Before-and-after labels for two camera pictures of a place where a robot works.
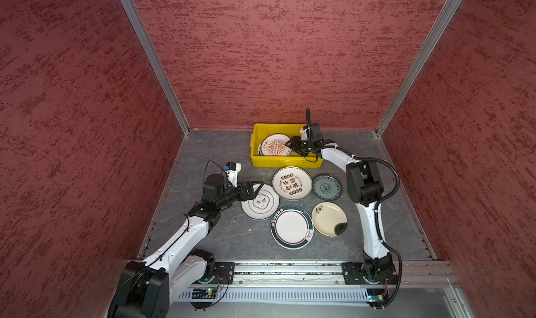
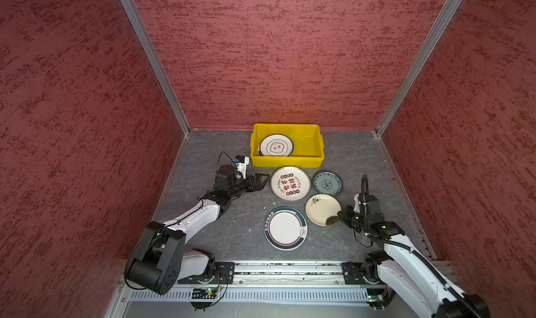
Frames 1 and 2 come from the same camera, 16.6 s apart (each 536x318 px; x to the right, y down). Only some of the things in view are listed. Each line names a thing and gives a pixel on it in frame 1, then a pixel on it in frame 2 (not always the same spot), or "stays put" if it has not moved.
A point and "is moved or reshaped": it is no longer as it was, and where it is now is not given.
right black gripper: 294,145 to 344,215
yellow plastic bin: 259,131 stays put
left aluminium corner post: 128,1 stays put
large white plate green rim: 292,227 is moved or reshaped
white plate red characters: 292,183 stays put
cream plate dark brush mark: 329,219 is moved or reshaped
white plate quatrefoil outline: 264,205 to 276,145
